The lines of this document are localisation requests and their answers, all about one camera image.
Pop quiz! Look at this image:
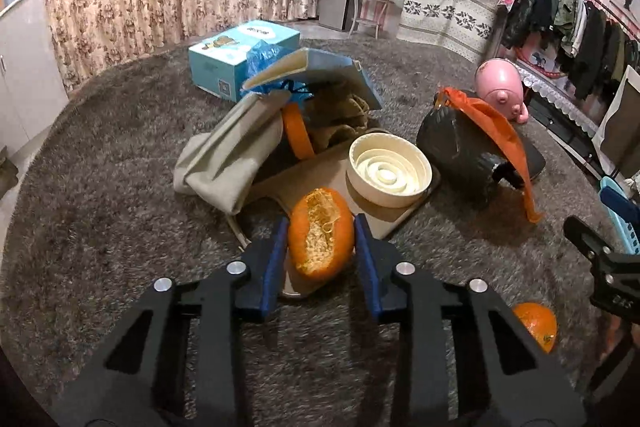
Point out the grey shaggy rug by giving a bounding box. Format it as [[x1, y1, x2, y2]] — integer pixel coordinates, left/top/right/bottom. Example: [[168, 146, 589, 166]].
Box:
[[0, 38, 616, 427]]

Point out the blue open box lid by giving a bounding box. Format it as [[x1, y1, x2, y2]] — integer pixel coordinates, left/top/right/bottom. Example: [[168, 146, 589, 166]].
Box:
[[245, 48, 383, 112]]

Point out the white lace cloth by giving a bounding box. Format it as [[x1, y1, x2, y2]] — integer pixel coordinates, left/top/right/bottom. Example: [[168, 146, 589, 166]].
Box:
[[515, 59, 601, 138]]

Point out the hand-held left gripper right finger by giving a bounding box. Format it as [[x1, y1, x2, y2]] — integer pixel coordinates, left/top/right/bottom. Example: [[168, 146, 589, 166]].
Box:
[[354, 214, 588, 427]]

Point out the black flat box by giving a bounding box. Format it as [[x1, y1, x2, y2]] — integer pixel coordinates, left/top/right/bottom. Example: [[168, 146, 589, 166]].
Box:
[[492, 142, 547, 185]]

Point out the orange fruit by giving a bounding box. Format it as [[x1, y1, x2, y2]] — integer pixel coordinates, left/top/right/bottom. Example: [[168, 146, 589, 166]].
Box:
[[512, 302, 558, 354]]

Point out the brown paper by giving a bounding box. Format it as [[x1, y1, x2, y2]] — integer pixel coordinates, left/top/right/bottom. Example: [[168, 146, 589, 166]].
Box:
[[302, 82, 373, 152]]

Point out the pink printed box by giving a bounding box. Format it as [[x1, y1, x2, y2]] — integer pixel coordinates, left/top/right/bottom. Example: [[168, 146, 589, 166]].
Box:
[[520, 47, 566, 78]]

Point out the brown board white frame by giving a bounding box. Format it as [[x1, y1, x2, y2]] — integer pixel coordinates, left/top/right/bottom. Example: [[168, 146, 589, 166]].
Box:
[[592, 66, 640, 178]]

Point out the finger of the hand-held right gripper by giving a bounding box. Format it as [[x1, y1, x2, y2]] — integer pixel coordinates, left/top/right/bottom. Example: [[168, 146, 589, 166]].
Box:
[[564, 216, 613, 265], [598, 177, 640, 255]]

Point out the large orange peel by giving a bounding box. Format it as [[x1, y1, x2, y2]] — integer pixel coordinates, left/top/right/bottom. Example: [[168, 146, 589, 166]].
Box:
[[287, 188, 356, 282]]

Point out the pink pig cup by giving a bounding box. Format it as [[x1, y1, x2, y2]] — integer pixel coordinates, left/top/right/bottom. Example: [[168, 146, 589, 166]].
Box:
[[474, 59, 531, 125]]

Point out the light blue tissue box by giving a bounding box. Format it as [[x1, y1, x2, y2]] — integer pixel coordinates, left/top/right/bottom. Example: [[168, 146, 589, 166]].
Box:
[[188, 21, 301, 102]]

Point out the patterned cloth covered cabinet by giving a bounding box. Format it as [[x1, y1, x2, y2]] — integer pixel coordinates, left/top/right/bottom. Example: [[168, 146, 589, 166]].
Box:
[[397, 0, 506, 64]]

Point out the blue plastic bag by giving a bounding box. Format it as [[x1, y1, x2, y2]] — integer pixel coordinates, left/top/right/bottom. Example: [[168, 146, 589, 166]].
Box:
[[240, 39, 313, 105]]

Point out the orange strap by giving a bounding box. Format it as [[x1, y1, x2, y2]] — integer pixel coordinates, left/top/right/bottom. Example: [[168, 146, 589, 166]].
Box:
[[440, 87, 543, 224]]

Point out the low dark cabinet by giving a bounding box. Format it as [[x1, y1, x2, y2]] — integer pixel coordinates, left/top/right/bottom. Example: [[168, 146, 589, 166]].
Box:
[[510, 57, 616, 168]]

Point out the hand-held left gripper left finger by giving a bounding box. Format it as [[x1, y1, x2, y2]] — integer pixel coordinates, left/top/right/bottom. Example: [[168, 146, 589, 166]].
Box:
[[50, 217, 291, 427]]

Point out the row of hanging clothes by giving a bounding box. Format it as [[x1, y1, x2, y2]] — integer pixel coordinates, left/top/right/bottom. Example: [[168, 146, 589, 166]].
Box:
[[502, 0, 640, 100]]

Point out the white cabinet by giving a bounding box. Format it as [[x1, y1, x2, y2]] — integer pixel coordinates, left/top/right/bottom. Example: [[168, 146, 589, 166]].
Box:
[[0, 0, 71, 158]]

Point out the white ridged round bowl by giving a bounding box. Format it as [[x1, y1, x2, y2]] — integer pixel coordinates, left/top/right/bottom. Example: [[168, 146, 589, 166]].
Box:
[[346, 133, 432, 208]]

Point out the black plastic bag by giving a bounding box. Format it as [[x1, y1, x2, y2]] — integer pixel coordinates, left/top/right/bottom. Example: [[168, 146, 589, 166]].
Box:
[[416, 89, 506, 211]]

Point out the brown tray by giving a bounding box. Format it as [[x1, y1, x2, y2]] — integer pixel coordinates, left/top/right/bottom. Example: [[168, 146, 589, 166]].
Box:
[[227, 129, 442, 300]]

